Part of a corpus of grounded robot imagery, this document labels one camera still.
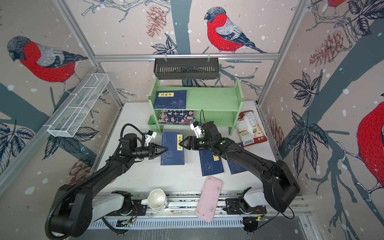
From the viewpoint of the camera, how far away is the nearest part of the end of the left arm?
71 cm

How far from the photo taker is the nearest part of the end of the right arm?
62 cm

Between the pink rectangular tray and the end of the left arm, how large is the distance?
0.31 m
